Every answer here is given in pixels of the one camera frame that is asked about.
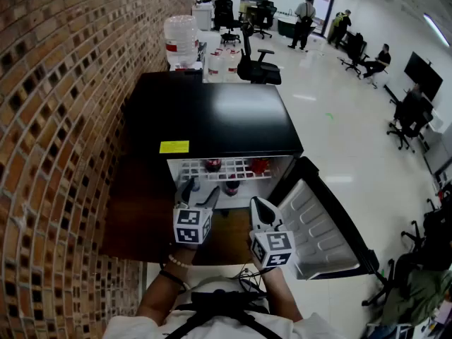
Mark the office chair with green jacket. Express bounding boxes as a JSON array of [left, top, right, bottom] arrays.
[[362, 252, 452, 339]]

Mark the person's left forearm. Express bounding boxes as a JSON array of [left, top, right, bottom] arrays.
[[136, 244, 198, 326]]

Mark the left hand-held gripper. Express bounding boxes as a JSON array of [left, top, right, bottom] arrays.
[[172, 177, 221, 246]]

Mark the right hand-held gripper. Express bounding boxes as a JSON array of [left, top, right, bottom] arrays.
[[249, 196, 296, 269]]

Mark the red drink can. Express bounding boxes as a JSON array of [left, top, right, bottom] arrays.
[[249, 157, 271, 175]]

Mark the black wall screen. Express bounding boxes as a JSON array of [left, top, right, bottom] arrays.
[[403, 50, 444, 102]]

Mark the black mini fridge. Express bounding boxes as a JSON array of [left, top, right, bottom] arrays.
[[121, 71, 381, 282]]

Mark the dark wooden platform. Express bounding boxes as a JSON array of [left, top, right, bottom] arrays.
[[98, 150, 257, 266]]

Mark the long ceiling light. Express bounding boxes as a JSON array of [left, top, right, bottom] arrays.
[[422, 12, 451, 48]]

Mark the person's right forearm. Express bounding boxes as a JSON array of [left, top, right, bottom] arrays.
[[259, 265, 304, 323]]

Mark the black wristband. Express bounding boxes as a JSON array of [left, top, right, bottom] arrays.
[[158, 269, 187, 293]]

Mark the black cable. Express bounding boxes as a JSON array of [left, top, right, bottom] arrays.
[[232, 263, 269, 296]]

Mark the black chest harness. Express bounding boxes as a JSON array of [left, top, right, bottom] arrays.
[[164, 290, 283, 339]]

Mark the clear water jug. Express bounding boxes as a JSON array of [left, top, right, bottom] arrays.
[[225, 47, 243, 83], [206, 49, 227, 83]]

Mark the white cabinet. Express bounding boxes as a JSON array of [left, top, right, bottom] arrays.
[[191, 4, 215, 31]]

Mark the pale bead bracelet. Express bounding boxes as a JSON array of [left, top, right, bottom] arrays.
[[167, 254, 194, 269]]

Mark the large clear water bottle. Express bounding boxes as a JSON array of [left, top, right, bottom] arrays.
[[163, 14, 199, 66]]

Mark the white wire fridge shelf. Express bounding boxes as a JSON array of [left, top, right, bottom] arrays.
[[179, 157, 275, 182]]

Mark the person's white shirt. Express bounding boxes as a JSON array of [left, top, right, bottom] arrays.
[[102, 275, 350, 339]]

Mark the dark green tub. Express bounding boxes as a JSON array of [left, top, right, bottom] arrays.
[[277, 16, 319, 40]]

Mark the yellow sticker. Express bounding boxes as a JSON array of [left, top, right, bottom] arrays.
[[158, 140, 190, 154]]

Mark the black office chair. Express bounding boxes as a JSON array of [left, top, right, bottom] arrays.
[[236, 21, 283, 85], [400, 182, 452, 254], [213, 0, 244, 47], [386, 97, 434, 154], [337, 32, 370, 76], [252, 0, 278, 40]]

